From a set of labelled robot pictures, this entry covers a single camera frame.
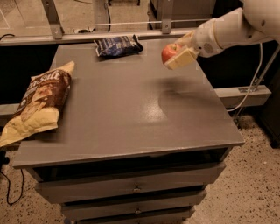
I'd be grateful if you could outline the black floor cable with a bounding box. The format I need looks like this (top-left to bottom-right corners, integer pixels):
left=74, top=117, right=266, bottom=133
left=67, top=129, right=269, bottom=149
left=0, top=169, right=25, bottom=207

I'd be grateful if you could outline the red apple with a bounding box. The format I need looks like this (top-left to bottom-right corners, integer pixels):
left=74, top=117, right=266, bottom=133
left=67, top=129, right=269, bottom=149
left=161, top=44, right=182, bottom=63

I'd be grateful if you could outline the grey drawer cabinet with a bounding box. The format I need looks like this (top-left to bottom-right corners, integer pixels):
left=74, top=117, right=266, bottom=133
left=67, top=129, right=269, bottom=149
left=14, top=39, right=243, bottom=224

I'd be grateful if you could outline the blue chip bag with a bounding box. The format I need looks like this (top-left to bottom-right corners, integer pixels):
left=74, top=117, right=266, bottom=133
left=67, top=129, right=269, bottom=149
left=94, top=35, right=144, bottom=58

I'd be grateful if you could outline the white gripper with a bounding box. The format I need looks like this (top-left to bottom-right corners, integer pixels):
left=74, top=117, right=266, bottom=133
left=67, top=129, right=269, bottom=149
left=164, top=18, right=223, bottom=70

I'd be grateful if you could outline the brown and cream chip bag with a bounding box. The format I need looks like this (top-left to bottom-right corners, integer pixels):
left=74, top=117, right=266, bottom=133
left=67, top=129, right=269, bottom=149
left=0, top=61, right=75, bottom=147

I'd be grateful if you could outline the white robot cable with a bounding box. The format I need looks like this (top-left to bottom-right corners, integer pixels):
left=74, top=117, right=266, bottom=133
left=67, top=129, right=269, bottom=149
left=227, top=43, right=263, bottom=113

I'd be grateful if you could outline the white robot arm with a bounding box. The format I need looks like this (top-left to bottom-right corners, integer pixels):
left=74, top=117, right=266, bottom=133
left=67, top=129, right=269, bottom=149
left=162, top=0, right=280, bottom=70

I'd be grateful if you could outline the grey metal rail frame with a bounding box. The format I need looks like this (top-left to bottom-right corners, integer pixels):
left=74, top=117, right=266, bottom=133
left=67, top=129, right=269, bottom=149
left=0, top=0, right=211, bottom=47

